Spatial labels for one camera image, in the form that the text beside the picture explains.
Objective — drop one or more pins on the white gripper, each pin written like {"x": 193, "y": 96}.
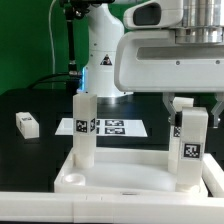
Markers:
{"x": 151, "y": 61}

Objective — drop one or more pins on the fiducial marker sheet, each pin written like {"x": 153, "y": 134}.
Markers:
{"x": 107, "y": 127}

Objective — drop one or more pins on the white front fence bar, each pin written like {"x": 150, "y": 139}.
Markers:
{"x": 112, "y": 209}

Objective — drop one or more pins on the white fence bar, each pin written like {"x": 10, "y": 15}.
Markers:
{"x": 112, "y": 209}
{"x": 213, "y": 176}

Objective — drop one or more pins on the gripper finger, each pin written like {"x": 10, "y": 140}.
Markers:
{"x": 218, "y": 108}

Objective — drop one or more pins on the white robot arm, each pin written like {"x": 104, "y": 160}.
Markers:
{"x": 202, "y": 23}

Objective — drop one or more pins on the white right fence bar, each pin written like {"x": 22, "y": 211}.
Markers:
{"x": 213, "y": 176}

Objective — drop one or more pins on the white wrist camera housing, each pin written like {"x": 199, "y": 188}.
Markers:
{"x": 154, "y": 14}

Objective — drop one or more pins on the white desk top tray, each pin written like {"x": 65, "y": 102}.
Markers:
{"x": 123, "y": 172}

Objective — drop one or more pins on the black camera stand pole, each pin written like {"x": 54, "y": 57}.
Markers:
{"x": 73, "y": 9}

